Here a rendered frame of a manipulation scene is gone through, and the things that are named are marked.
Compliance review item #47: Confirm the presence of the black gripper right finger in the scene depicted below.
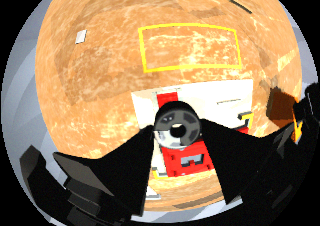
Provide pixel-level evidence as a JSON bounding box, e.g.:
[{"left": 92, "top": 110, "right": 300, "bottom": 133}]
[{"left": 201, "top": 118, "right": 295, "bottom": 206}]

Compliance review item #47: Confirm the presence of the black and grey wheel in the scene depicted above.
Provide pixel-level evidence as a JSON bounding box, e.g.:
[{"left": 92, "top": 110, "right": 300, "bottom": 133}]
[{"left": 153, "top": 101, "right": 201, "bottom": 150}]

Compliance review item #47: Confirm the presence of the yellow rectangular outline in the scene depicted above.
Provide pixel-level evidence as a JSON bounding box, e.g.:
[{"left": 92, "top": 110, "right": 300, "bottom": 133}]
[{"left": 139, "top": 23, "right": 241, "bottom": 73}]

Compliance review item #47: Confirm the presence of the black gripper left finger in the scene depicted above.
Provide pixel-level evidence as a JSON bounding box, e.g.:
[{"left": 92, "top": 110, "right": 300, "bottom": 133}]
[{"left": 52, "top": 125, "right": 155, "bottom": 217}]

